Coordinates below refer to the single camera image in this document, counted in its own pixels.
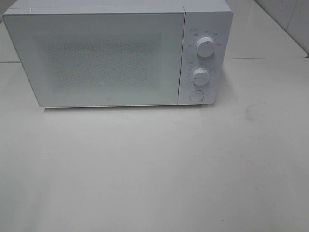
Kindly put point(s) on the white round door button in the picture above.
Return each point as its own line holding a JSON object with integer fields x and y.
{"x": 196, "y": 96}

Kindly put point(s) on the white timer knob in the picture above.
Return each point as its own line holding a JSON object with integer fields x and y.
{"x": 200, "y": 76}

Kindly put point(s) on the white microwave door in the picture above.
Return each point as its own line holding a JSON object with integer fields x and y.
{"x": 100, "y": 59}

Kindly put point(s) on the white upper power knob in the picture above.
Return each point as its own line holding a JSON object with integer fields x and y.
{"x": 205, "y": 46}

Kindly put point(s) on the white microwave oven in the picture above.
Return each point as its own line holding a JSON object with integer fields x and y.
{"x": 201, "y": 17}

